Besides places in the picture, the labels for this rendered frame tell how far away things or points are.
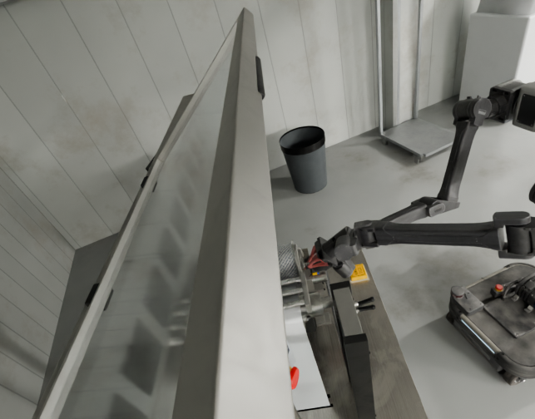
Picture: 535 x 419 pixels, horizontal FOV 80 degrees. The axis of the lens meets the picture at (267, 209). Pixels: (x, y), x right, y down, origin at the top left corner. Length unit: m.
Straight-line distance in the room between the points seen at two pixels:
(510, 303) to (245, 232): 2.23
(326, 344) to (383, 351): 0.21
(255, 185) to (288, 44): 3.55
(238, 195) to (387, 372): 1.18
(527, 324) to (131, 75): 3.52
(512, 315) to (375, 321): 1.07
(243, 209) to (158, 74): 3.34
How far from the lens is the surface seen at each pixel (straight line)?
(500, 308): 2.30
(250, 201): 0.17
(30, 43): 3.56
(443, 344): 2.41
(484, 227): 0.94
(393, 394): 1.29
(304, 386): 1.11
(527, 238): 0.92
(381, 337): 1.36
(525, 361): 2.19
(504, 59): 4.33
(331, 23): 3.91
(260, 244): 0.15
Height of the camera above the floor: 2.10
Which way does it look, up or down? 38 degrees down
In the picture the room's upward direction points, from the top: 18 degrees counter-clockwise
